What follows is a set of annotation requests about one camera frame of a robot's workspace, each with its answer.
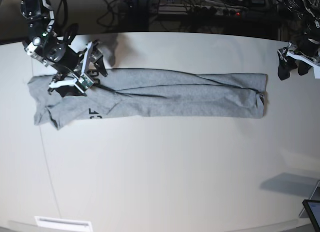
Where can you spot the gripper body, image left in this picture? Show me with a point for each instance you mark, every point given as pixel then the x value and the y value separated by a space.
pixel 70 62

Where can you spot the black tablet screen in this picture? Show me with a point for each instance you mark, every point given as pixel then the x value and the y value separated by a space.
pixel 312 207

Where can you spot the grey T-shirt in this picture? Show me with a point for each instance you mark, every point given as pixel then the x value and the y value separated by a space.
pixel 153 93

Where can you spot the gripper body, image right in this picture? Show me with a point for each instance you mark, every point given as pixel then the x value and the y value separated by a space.
pixel 308 45

